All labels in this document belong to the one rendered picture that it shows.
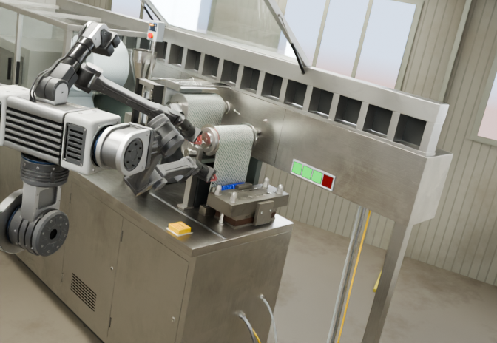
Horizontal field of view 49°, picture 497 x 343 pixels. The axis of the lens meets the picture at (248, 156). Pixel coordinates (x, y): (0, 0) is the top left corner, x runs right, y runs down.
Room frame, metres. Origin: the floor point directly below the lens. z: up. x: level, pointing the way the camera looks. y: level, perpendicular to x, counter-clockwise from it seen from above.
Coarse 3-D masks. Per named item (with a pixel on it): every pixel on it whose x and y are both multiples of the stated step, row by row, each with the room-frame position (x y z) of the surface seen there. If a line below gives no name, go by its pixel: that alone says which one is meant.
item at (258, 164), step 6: (204, 162) 2.93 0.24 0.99; (210, 162) 2.90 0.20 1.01; (252, 162) 2.70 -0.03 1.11; (258, 162) 2.68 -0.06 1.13; (252, 168) 2.70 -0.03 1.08; (258, 168) 2.69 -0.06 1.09; (252, 174) 2.69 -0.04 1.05; (258, 174) 2.70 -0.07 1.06; (246, 180) 2.71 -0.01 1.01; (252, 180) 2.69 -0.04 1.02; (258, 180) 2.71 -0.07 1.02
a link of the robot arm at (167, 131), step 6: (162, 126) 1.57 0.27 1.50; (168, 126) 1.58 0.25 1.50; (174, 126) 1.60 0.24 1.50; (156, 132) 1.57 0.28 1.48; (162, 132) 1.56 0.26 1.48; (168, 132) 1.57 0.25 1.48; (174, 132) 1.56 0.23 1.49; (162, 138) 1.56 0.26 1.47; (168, 138) 1.56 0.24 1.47; (162, 144) 1.55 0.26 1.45
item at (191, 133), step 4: (188, 128) 2.33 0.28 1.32; (192, 128) 2.36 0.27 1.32; (196, 128) 2.39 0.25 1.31; (180, 132) 2.40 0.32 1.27; (184, 132) 2.34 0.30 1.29; (188, 132) 2.34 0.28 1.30; (192, 132) 2.36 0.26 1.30; (196, 132) 2.37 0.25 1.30; (200, 132) 2.36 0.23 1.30; (184, 136) 2.38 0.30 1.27; (188, 136) 2.36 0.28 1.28; (192, 136) 2.36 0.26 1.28; (196, 136) 2.35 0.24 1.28; (192, 140) 2.34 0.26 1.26; (196, 140) 2.35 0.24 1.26
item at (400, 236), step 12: (264, 168) 2.91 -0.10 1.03; (396, 228) 2.31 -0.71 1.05; (408, 228) 2.30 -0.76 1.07; (396, 240) 2.30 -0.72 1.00; (396, 252) 2.29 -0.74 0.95; (384, 264) 2.32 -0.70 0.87; (396, 264) 2.28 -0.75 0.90; (384, 276) 2.31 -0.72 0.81; (396, 276) 2.31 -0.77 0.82; (384, 288) 2.30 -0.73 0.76; (384, 300) 2.29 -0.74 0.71; (372, 312) 2.31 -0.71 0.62; (384, 312) 2.29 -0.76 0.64; (372, 324) 2.30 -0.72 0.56; (372, 336) 2.29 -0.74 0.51
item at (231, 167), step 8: (224, 152) 2.46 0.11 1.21; (232, 152) 2.50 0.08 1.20; (240, 152) 2.54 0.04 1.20; (248, 152) 2.59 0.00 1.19; (216, 160) 2.43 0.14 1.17; (224, 160) 2.47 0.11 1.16; (232, 160) 2.51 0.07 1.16; (240, 160) 2.55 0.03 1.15; (248, 160) 2.60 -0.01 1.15; (216, 168) 2.43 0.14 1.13; (224, 168) 2.47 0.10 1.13; (232, 168) 2.52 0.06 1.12; (240, 168) 2.56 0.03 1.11; (224, 176) 2.48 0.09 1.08; (232, 176) 2.53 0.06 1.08; (240, 176) 2.57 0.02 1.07; (216, 184) 2.45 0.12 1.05; (224, 184) 2.49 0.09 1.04
